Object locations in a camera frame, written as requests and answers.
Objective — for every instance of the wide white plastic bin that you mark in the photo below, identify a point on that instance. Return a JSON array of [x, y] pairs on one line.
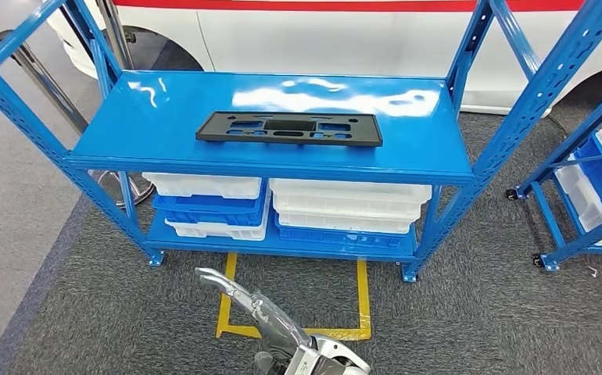
[[347, 190], [347, 209], [342, 223]]

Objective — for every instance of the small white floor scrap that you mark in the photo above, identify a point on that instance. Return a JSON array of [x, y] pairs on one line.
[[592, 271]]

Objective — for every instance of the white car with red stripe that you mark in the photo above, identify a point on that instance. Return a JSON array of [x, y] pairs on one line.
[[332, 41]]

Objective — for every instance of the blue metal shelf rack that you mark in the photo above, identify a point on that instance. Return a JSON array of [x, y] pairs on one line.
[[176, 129], [547, 215]]

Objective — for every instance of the black plastic plate bracket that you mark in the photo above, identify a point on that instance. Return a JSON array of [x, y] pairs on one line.
[[363, 135]]

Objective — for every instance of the yellow floor tape square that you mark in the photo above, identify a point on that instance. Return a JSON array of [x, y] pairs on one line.
[[363, 300]]

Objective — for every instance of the wide blue plastic bin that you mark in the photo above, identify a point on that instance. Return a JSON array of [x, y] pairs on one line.
[[332, 238]]

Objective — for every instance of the small white plastic bin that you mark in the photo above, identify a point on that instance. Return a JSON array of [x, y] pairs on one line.
[[202, 186], [213, 232]]

